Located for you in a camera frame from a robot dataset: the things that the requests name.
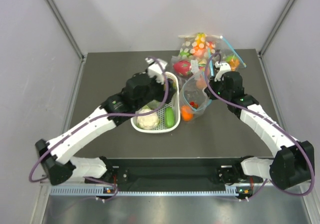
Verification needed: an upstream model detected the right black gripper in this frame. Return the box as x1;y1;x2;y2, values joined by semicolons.
204;75;231;102

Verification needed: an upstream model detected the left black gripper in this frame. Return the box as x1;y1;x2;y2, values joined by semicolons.
134;74;176;111

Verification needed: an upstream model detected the white fake cauliflower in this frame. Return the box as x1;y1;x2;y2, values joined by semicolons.
136;112;161;130

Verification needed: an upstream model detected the clear zip bag with vegetables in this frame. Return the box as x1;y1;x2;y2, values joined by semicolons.
179;71;211;122

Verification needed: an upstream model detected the green fake cucumber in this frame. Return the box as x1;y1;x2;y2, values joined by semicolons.
164;107;175;128

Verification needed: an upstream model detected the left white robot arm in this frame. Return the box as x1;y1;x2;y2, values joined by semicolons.
35;72;176;186

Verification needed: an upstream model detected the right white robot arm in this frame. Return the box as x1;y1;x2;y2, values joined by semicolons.
204;71;315;194

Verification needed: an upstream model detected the small zip bag with oranges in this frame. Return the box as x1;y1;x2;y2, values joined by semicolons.
212;49;247;71

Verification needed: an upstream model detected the zip bag with dragon fruit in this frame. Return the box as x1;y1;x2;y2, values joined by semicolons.
170;47;215;79

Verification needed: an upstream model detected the polka dot fruit bag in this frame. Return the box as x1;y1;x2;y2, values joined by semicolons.
178;32;223;60

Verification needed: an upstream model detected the orange fake tangerine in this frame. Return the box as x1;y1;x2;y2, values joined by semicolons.
180;105;194;122

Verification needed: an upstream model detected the white perforated plastic basket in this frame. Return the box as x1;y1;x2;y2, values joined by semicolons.
130;71;181;134

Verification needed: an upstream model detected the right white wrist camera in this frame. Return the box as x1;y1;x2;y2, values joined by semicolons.
214;61;232;82

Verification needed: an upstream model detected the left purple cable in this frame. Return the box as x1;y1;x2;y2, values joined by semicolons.
28;56;170;201

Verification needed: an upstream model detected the purple cable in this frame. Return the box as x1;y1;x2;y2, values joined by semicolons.
28;56;170;201
204;53;315;197

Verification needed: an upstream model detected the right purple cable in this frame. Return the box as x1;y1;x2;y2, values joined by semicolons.
204;53;315;197

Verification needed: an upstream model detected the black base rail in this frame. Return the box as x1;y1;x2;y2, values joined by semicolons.
96;156;268;187

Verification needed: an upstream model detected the grey cable duct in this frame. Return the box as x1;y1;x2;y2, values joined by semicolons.
50;186;250;197

